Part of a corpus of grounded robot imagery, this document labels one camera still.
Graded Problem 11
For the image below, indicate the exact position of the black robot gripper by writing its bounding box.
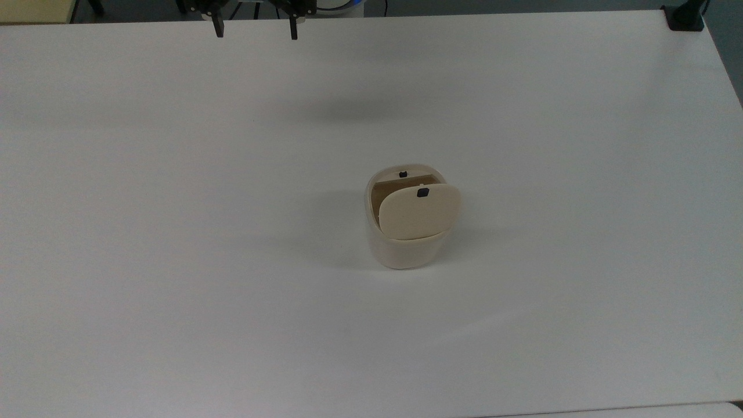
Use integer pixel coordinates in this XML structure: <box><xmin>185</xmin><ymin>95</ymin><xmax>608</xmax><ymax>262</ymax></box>
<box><xmin>176</xmin><ymin>0</ymin><xmax>318</xmax><ymax>41</ymax></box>

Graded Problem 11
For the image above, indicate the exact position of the cream trash bin lid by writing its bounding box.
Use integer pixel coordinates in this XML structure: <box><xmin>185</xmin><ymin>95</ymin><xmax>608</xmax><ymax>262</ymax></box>
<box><xmin>377</xmin><ymin>182</ymin><xmax>463</xmax><ymax>241</ymax></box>

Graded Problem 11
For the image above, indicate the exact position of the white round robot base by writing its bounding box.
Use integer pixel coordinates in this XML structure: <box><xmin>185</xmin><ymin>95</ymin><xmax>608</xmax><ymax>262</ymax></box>
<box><xmin>317</xmin><ymin>0</ymin><xmax>365</xmax><ymax>17</ymax></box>

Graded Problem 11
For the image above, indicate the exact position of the cream plastic trash bin body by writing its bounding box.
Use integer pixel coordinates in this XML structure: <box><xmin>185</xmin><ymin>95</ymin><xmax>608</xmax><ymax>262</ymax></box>
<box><xmin>364</xmin><ymin>164</ymin><xmax>454</xmax><ymax>271</ymax></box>

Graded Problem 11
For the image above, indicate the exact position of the yellow wooden cabinet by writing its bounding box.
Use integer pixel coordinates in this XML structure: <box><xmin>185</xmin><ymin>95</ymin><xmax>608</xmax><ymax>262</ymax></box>
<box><xmin>0</xmin><ymin>0</ymin><xmax>78</xmax><ymax>25</ymax></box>

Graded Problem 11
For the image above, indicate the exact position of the black table clamp mount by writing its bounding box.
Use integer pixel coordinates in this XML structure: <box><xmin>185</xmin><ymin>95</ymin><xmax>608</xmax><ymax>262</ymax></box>
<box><xmin>661</xmin><ymin>0</ymin><xmax>710</xmax><ymax>32</ymax></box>

